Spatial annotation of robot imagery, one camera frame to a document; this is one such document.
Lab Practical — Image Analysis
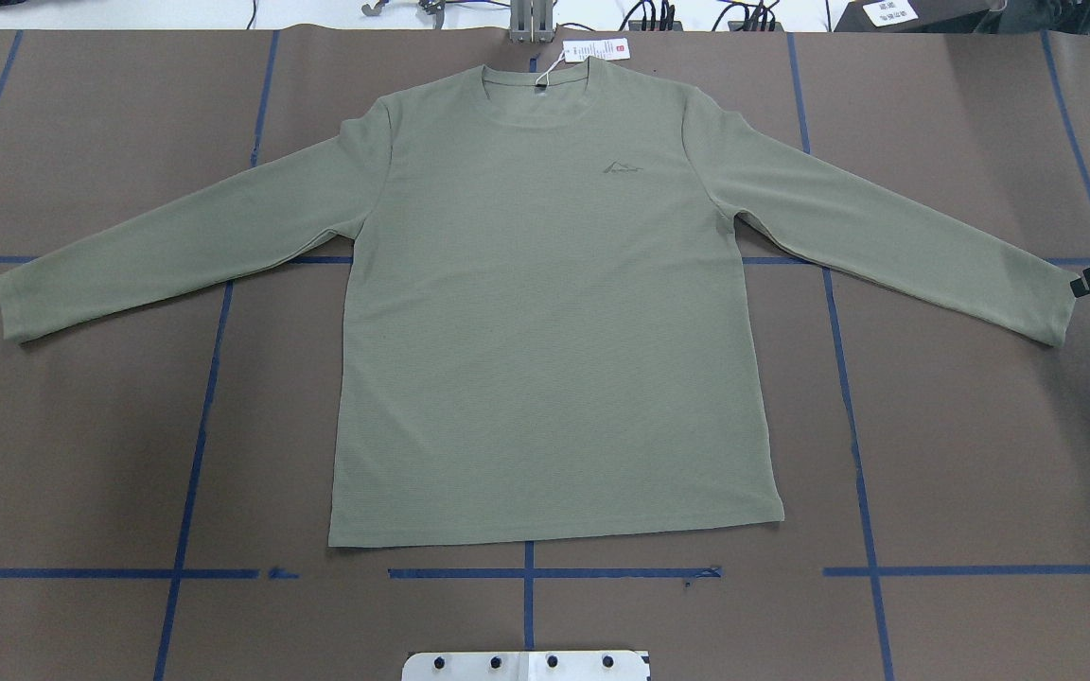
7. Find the white paper hang tag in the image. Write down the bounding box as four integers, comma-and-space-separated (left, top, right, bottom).
532, 36, 632, 92

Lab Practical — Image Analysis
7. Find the olive green long-sleeve shirt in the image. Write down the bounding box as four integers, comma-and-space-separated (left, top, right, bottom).
0, 58, 1076, 549

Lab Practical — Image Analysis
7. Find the black box with label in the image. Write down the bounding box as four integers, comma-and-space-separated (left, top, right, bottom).
832, 1, 1003, 34

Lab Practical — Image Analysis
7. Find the grey aluminium frame post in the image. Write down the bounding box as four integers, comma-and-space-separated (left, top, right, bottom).
506, 0, 556, 44

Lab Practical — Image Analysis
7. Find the white metal base plate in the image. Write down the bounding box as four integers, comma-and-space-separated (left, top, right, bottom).
401, 650, 652, 680

